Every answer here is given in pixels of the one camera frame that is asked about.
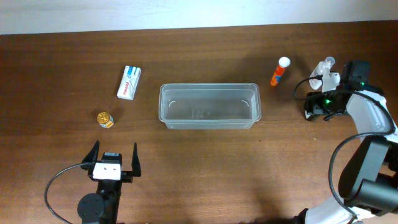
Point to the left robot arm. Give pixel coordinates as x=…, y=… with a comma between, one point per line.
x=102, y=206

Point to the white Panadol box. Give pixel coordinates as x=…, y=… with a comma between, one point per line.
x=129, y=81

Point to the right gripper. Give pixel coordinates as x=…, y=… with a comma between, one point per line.
x=315, y=109

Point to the orange tube white cap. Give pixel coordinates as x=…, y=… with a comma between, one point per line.
x=284, y=62

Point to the clear plastic container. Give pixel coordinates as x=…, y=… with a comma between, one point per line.
x=209, y=105

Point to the small gold-lidded balm jar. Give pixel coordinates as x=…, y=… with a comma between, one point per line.
x=105, y=120

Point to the dark bottle white cap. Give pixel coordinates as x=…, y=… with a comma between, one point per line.
x=309, y=116

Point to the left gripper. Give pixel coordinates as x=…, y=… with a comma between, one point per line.
x=126, y=175

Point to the white spray bottle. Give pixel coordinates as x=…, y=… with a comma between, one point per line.
x=327, y=63

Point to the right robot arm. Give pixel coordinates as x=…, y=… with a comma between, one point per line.
x=363, y=191

